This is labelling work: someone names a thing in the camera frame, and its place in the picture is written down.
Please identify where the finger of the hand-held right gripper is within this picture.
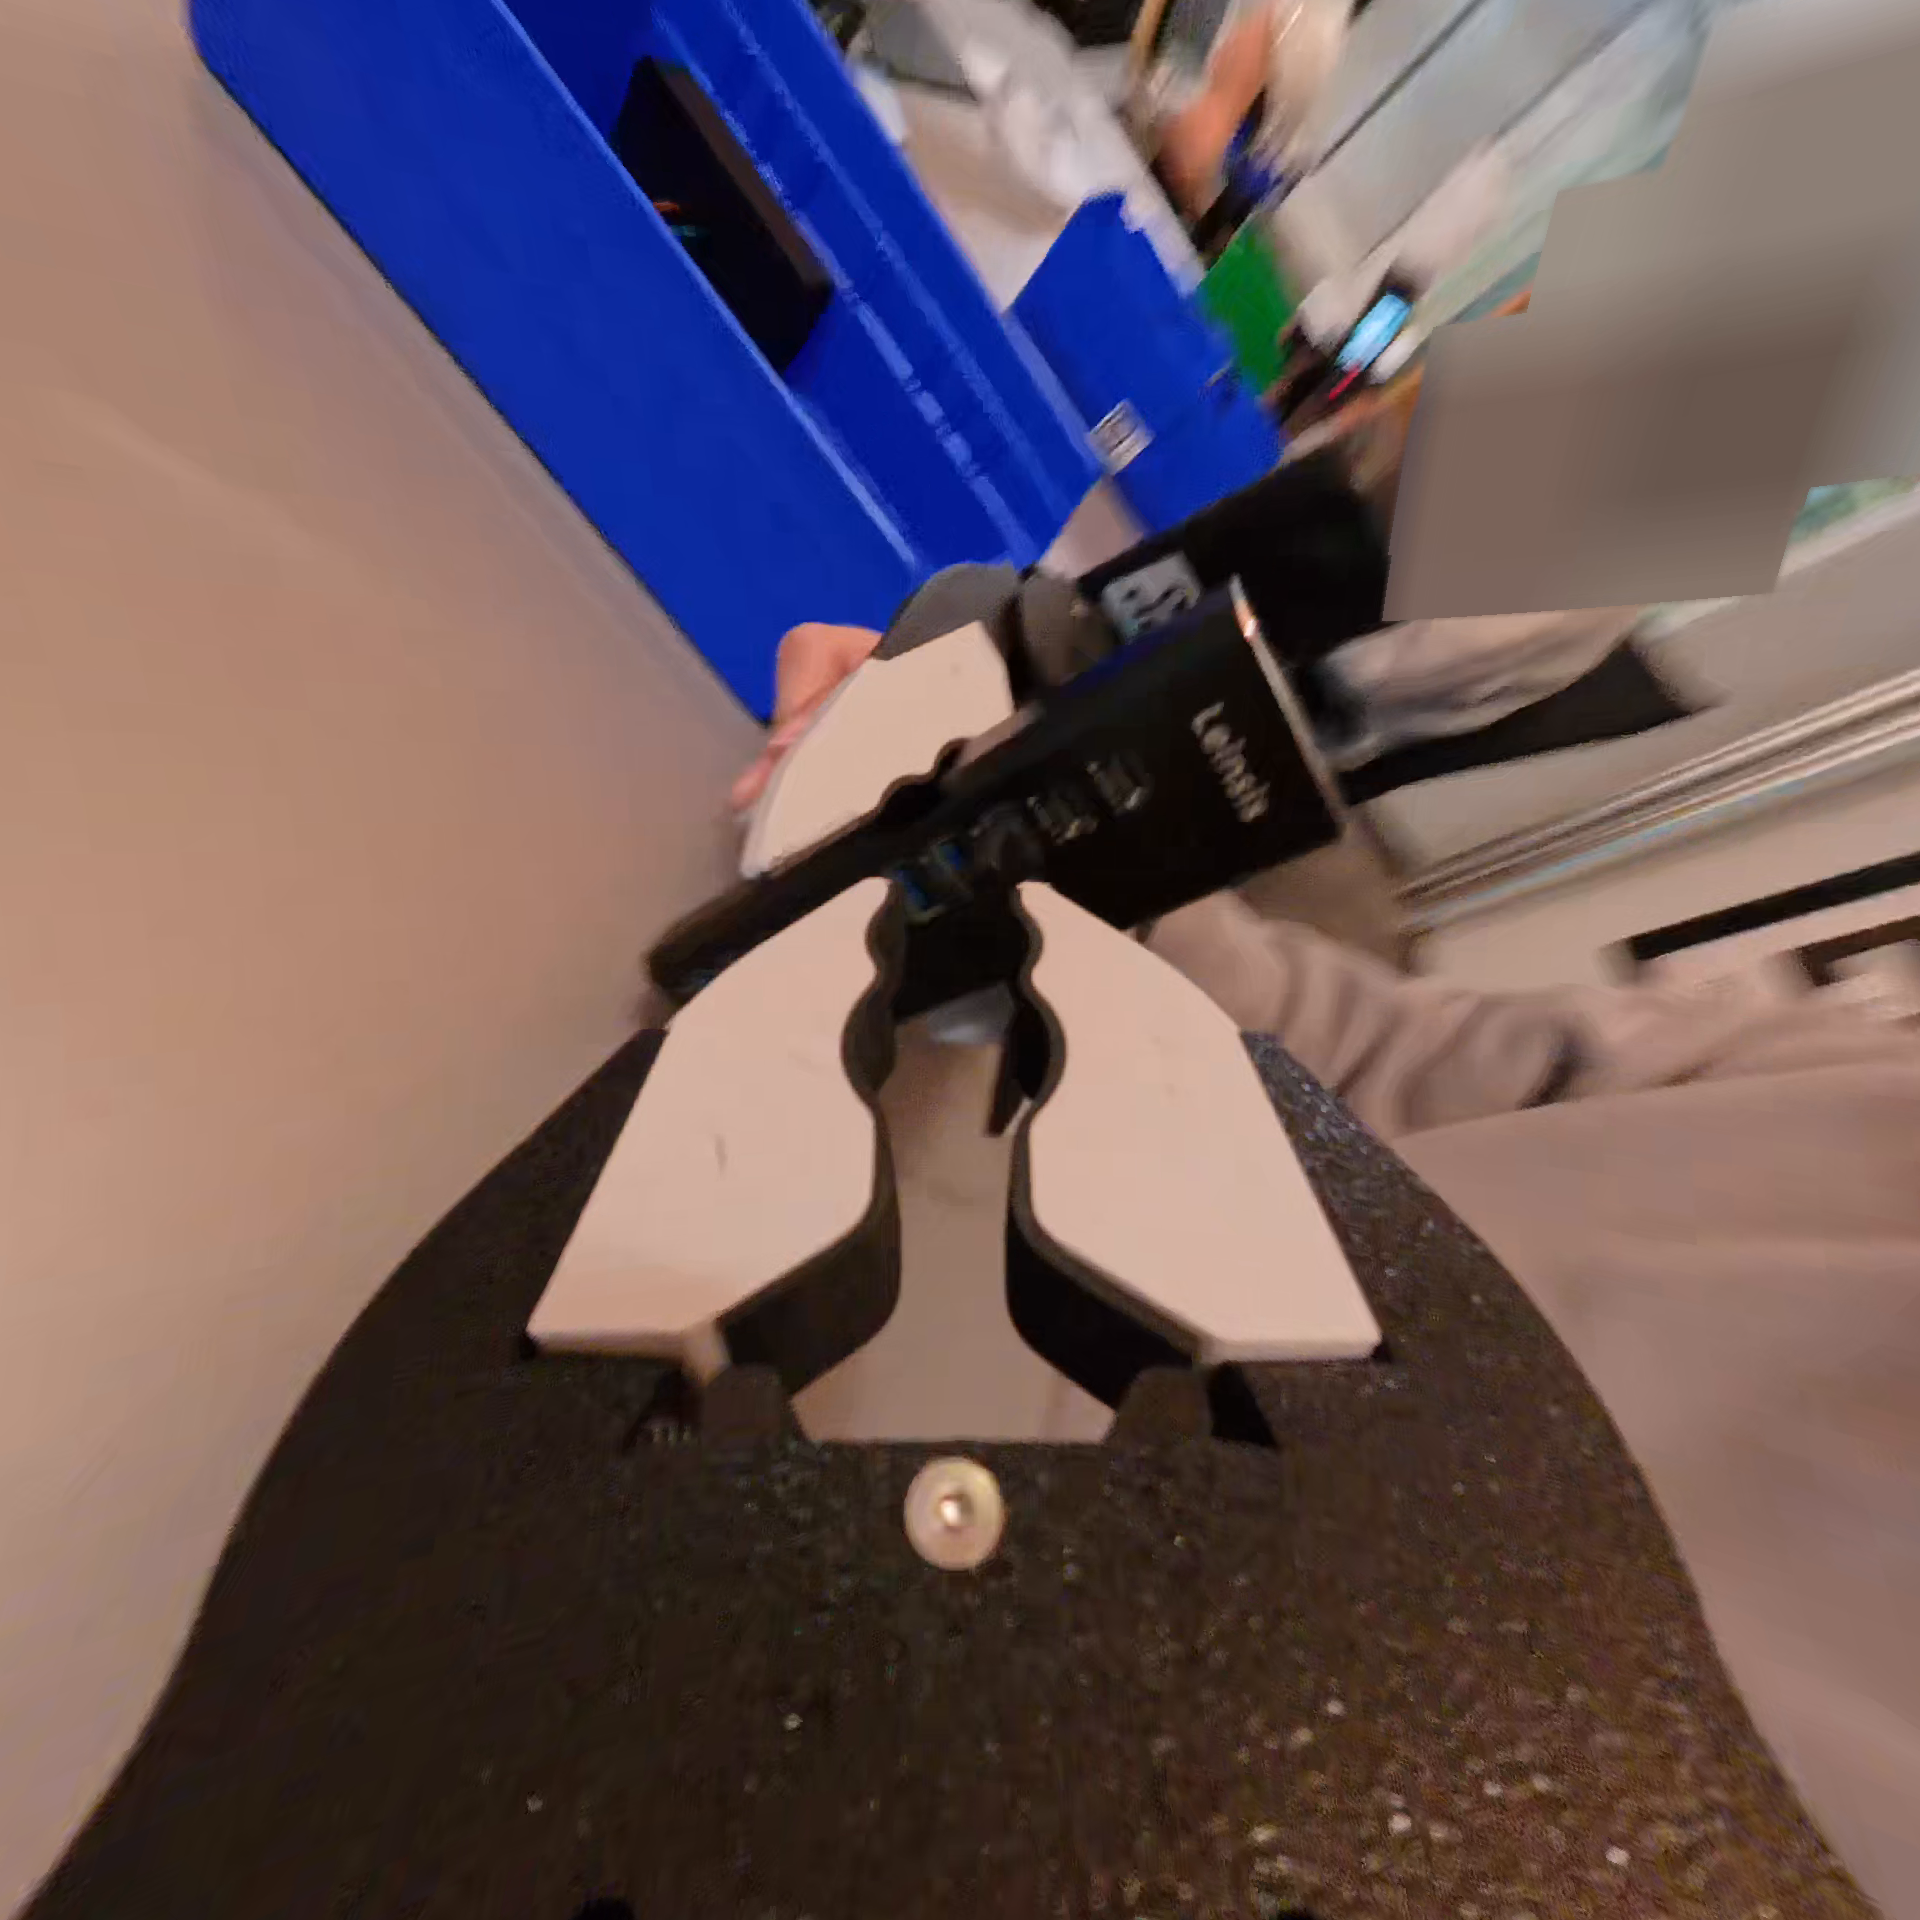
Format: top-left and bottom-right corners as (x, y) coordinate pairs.
(737, 618), (1017, 886)
(645, 838), (918, 1003)

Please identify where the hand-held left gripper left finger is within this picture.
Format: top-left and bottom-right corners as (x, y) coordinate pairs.
(525, 880), (903, 1398)

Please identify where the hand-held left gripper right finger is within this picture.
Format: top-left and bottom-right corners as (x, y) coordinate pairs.
(990, 881), (1385, 1410)

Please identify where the black silver-rimmed USB hub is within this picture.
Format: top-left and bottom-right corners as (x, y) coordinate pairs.
(883, 581), (1347, 969)

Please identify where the black wedge-shaped USB hub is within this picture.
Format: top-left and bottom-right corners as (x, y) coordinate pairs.
(608, 55), (835, 376)

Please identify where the white desk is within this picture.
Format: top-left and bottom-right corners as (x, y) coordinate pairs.
(0, 0), (1120, 1920)

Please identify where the person's right hand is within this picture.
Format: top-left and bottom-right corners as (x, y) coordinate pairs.
(731, 621), (888, 815)

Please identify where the green box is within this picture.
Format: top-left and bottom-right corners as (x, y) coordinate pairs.
(1199, 225), (1298, 391)

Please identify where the blue plastic bin white label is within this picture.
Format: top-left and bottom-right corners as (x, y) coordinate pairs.
(1008, 194), (1283, 519)

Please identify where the person's grey hoodie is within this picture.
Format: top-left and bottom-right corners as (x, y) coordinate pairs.
(1347, 960), (1920, 1920)

